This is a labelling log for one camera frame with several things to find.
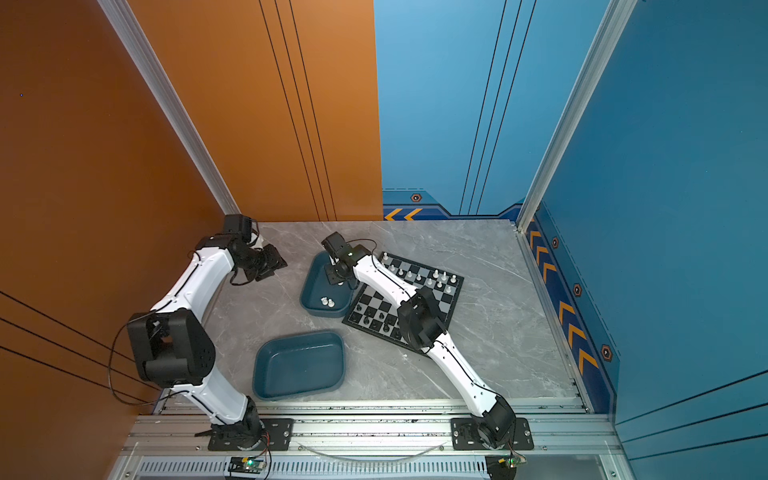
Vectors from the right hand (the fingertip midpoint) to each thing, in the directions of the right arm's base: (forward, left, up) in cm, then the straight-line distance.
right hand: (333, 275), depth 101 cm
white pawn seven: (-3, -36, -2) cm, 36 cm away
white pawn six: (-2, -33, -1) cm, 33 cm away
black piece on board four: (-16, -8, -1) cm, 18 cm away
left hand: (-4, +13, +12) cm, 18 cm away
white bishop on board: (0, -35, 0) cm, 35 cm away
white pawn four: (+1, -26, -1) cm, 26 cm away
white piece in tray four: (-10, 0, -2) cm, 10 cm away
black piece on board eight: (-19, -18, -2) cm, 27 cm away
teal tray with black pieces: (-29, +8, -5) cm, 30 cm away
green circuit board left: (-52, +15, -5) cm, 54 cm away
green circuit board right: (-53, -46, -5) cm, 70 cm away
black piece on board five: (-16, -12, -2) cm, 20 cm away
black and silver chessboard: (-14, -15, -2) cm, 20 cm away
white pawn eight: (-6, -38, 0) cm, 39 cm away
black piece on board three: (-15, -17, -1) cm, 22 cm away
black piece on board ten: (-21, -21, -1) cm, 30 cm away
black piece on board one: (-12, -9, -1) cm, 15 cm away
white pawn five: (-1, -29, 0) cm, 29 cm away
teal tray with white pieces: (-7, +5, -2) cm, 9 cm away
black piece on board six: (-18, -15, -2) cm, 23 cm away
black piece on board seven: (-16, -20, -2) cm, 25 cm away
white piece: (-9, +2, -2) cm, 9 cm away
